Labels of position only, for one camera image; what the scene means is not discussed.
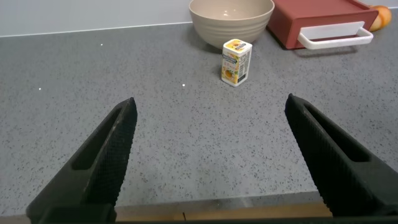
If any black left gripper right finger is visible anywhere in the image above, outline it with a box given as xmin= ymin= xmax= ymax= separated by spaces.
xmin=285 ymin=93 xmax=398 ymax=218

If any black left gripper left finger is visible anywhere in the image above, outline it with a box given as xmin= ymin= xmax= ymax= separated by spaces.
xmin=26 ymin=97 xmax=138 ymax=223

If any red drawer with white handle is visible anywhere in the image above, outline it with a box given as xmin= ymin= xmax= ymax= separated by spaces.
xmin=285 ymin=11 xmax=379 ymax=50

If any red drawer cabinet housing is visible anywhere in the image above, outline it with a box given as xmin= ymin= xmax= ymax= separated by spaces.
xmin=266 ymin=0 xmax=379 ymax=50

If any small yellow white carton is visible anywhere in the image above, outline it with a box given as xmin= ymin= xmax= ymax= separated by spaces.
xmin=221 ymin=39 xmax=253 ymax=88

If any orange round bun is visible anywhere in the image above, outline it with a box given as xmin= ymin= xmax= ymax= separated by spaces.
xmin=369 ymin=5 xmax=393 ymax=32

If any beige ribbed bowl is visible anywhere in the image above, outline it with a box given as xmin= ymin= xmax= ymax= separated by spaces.
xmin=188 ymin=0 xmax=275 ymax=50

